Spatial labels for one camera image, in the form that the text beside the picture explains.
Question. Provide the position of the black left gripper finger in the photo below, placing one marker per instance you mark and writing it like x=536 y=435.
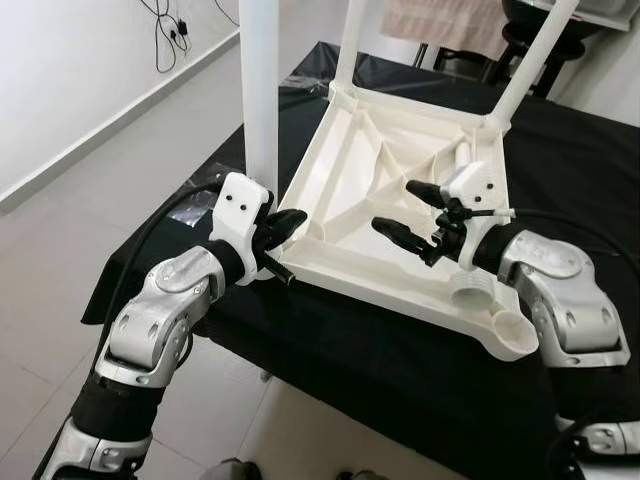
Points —
x=285 y=225

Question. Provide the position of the white plastic table top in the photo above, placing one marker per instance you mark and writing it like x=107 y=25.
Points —
x=350 y=170

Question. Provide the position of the white plastic table leg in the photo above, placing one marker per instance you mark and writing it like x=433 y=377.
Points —
x=480 y=295
x=352 y=40
x=535 y=55
x=260 y=80

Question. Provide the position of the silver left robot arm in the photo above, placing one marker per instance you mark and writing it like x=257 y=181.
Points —
x=160 y=300

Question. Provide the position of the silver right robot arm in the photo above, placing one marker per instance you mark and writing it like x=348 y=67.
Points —
x=560 y=290

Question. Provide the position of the black tablecloth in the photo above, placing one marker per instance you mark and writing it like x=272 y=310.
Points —
x=350 y=380

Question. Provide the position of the pink cloth covered table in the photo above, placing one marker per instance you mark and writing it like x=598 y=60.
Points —
x=440 y=25

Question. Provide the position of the black round stool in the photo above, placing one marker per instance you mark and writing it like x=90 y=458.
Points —
x=515 y=42

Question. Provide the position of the black wok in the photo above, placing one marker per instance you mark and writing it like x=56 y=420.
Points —
x=525 y=10

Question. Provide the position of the black power adapter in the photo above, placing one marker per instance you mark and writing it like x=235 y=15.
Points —
x=182 y=36

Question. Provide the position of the grey left robot foot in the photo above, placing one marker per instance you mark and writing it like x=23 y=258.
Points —
x=232 y=470

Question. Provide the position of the grey robot foot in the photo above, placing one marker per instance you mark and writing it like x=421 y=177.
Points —
x=232 y=470
x=362 y=475

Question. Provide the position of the grey right robot foot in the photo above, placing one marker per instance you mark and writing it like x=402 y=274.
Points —
x=362 y=475

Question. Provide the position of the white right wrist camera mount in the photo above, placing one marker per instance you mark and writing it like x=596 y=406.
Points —
x=470 y=185

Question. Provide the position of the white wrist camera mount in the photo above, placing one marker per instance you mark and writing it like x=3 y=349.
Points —
x=238 y=200
x=470 y=185

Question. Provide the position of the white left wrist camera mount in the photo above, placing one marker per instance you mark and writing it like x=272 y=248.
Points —
x=238 y=200

